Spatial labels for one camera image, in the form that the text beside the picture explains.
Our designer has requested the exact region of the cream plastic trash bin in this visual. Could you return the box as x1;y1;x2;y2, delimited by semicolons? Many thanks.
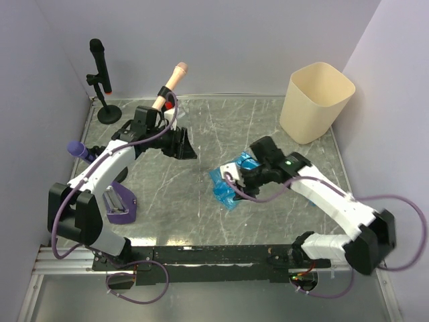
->
280;62;355;144

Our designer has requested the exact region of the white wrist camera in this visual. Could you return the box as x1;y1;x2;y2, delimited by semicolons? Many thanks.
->
162;101;185;129
219;162;241;182

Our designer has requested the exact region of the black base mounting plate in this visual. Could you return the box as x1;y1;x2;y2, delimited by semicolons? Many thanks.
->
93;244;331;286

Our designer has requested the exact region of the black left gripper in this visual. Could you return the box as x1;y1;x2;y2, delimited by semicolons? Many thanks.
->
147;123;198;160

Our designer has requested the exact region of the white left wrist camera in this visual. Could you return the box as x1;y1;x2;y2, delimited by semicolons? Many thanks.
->
162;101;185;129

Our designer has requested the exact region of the blue plastic trash bag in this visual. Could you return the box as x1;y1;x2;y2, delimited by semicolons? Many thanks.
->
209;152;259;211

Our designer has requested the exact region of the aluminium rail frame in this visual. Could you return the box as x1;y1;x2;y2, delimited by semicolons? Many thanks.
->
32;243;388;276

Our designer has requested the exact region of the purple wedge holder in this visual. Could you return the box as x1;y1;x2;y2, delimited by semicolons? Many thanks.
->
103;182;137;225

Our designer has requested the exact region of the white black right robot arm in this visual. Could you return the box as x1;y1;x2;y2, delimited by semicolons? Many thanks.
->
223;136;396;275

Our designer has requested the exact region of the peach pink microphone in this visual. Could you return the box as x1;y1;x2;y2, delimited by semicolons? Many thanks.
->
151;62;188;111

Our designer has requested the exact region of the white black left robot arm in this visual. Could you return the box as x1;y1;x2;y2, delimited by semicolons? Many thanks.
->
48;106;197;270

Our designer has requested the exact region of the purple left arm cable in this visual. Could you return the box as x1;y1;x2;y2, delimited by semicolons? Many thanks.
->
49;92;178;305

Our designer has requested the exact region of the purple microphone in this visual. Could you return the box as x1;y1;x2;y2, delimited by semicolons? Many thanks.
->
67;141;97;164

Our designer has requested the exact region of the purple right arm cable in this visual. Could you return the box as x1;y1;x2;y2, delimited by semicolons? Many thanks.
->
224;172;428;300

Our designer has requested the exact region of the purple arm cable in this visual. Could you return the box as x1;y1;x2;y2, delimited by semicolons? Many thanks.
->
49;92;178;305
224;172;428;300

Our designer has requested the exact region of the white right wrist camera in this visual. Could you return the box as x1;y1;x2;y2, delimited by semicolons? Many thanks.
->
219;162;241;182

